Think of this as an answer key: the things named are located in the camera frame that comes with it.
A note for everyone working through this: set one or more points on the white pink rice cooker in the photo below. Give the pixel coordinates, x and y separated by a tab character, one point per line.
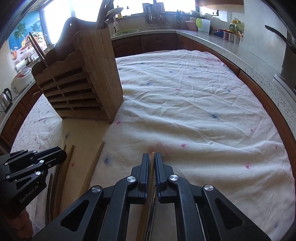
22	78

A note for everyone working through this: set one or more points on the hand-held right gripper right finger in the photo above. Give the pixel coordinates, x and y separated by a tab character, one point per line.
159	171

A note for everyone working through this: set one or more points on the curved sink faucet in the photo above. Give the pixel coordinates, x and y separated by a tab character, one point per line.
116	24

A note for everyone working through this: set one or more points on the clear container green lid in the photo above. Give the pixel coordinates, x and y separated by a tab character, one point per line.
203	26

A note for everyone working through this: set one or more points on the metal spoon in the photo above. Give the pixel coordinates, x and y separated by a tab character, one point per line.
115	12

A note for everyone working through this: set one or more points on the wooden utensil holder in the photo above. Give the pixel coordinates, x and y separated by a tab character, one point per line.
97	76

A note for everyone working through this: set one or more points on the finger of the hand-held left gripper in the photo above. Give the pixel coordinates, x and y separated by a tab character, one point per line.
39	170
53	153

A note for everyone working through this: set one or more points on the white wall switch plate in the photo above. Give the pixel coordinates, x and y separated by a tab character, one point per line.
215	12

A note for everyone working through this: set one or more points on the white floral tablecloth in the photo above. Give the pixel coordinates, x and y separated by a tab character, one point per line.
185	104

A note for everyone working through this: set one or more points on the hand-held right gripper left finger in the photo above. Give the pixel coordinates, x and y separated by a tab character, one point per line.
145	171

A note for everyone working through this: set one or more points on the dark blue bowl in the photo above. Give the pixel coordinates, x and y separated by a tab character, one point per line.
218	33

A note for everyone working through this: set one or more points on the knife and scissors holder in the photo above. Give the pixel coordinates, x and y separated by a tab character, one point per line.
179	16

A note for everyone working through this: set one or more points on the large kitchen window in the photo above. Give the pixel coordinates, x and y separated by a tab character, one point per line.
57	18

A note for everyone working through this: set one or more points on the tropical fruit wall poster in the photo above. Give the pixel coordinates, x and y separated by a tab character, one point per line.
23	34

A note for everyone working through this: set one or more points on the steel gas stove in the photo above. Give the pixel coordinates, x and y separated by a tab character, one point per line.
285	80

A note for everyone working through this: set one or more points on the person's left hand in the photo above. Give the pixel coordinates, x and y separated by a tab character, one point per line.
24	220

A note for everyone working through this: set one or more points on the black wok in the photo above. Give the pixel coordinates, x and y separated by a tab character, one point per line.
277	33

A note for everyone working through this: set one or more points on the yellow dish soap bottle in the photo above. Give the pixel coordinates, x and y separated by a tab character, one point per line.
120	12

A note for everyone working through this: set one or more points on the row of spice jars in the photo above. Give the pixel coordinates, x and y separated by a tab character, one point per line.
232	38

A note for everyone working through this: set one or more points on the metal dish rack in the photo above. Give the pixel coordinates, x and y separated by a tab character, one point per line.
153	14

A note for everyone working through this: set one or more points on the grey speckled countertop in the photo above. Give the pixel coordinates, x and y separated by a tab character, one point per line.
231	53

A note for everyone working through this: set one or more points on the steel electric kettle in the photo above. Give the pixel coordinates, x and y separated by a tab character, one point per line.
5	99

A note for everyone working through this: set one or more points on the pink plastic container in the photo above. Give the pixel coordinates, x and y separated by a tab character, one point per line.
190	25

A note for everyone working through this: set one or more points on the green wash basin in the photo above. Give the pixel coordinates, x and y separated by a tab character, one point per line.
126	32

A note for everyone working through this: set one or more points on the yellow cooking oil bottles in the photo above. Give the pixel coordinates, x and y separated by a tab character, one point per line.
235	26

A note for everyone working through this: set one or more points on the paper towel roll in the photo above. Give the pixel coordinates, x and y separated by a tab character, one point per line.
20	66

